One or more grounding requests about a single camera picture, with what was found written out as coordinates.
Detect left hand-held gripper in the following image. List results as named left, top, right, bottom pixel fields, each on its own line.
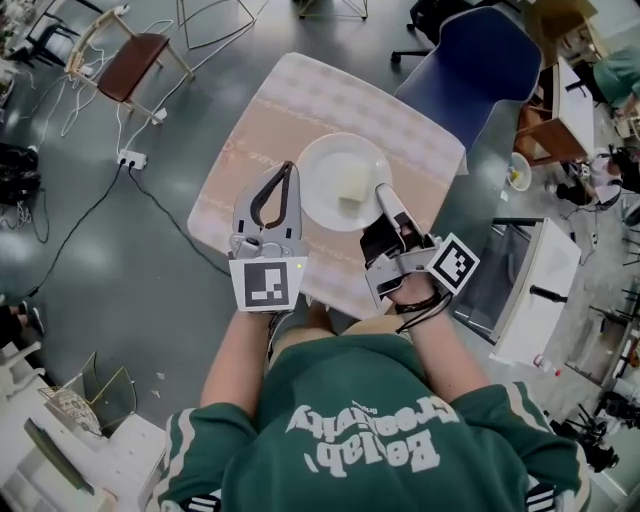
left=228, top=160, right=309, bottom=314

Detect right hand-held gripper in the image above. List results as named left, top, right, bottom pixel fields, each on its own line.
left=359, top=183, right=481, bottom=307

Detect pale yellow food block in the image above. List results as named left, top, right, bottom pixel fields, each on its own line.
left=338, top=164, right=371, bottom=204

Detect white round plate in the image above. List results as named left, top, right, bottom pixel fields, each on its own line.
left=295, top=132, right=394, bottom=232

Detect person's right forearm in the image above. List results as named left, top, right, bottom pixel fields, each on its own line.
left=397, top=294, right=494, bottom=407

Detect person's left forearm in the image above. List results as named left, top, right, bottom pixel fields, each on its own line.
left=199, top=309, right=281, bottom=409

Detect beige patterned tablecloth table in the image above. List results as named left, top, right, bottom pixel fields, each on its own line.
left=187, top=51, right=469, bottom=321

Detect person's right hand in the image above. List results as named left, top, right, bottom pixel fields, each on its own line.
left=388, top=272, right=444, bottom=309

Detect person's khaki shorts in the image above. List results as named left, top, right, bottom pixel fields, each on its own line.
left=344, top=313, right=417, bottom=347

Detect white plastic basin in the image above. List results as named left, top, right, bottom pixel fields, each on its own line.
left=507, top=151, right=532, bottom=192

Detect person's green sweatshirt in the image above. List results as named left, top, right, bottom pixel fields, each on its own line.
left=162, top=332, right=594, bottom=512

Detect blue chair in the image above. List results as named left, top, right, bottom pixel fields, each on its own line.
left=391, top=5, right=545, bottom=166

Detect wooden chair with brown seat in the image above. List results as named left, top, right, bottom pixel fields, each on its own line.
left=64, top=8, right=196, bottom=125

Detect white bottle with red cap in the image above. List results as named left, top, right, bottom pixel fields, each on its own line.
left=532, top=353, right=564, bottom=377

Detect small wooden side table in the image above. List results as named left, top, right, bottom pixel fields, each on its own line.
left=514, top=54, right=599, bottom=167

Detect grey metal rack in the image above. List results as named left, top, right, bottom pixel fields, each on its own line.
left=584, top=279, right=640, bottom=389

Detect white drawer cabinet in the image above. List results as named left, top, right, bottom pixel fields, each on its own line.
left=0, top=409, right=169, bottom=512

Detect light wooden cabinet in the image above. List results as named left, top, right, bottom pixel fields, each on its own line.
left=527, top=0, right=609, bottom=61

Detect patterned cushion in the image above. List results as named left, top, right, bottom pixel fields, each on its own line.
left=38, top=385, right=104, bottom=440

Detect white carved chair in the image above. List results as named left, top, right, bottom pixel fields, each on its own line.
left=0, top=342, right=47, bottom=399

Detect black tripod equipment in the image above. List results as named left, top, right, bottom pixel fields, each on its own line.
left=548, top=389, right=640, bottom=474

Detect dark green board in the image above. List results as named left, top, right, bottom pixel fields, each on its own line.
left=22, top=417, right=96, bottom=494

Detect black cord bracelet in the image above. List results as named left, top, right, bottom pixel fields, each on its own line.
left=394, top=289, right=454, bottom=334

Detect black cable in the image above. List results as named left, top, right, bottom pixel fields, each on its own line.
left=0, top=164, right=125, bottom=301
left=130, top=167, right=232, bottom=277

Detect white cabinet with black handle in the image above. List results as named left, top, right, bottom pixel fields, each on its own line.
left=452, top=215, right=584, bottom=369

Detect white cable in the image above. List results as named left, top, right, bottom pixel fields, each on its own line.
left=59, top=4, right=176, bottom=151

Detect wire frame stool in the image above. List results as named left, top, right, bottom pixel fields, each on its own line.
left=298, top=0, right=369, bottom=21

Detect gold wire chair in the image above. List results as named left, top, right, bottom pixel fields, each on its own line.
left=177, top=0, right=256, bottom=51

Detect clear chair with gold frame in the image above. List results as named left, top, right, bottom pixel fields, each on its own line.
left=54, top=349, right=139, bottom=436

